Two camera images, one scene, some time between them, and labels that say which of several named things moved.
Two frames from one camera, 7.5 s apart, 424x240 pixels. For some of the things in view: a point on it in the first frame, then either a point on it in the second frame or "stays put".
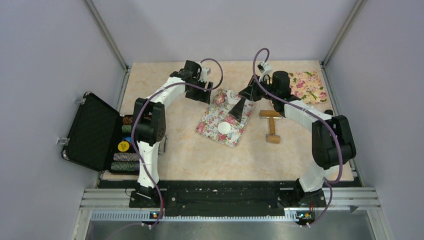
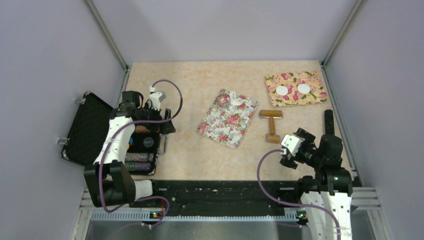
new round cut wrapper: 224,127 -> 303,88
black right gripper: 252,91 -> 309,139
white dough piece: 232,97 stays put
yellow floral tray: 307,86 stays put
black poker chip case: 100,137 stays put
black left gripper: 203,96 -> 165,127
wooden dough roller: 272,138 stays put
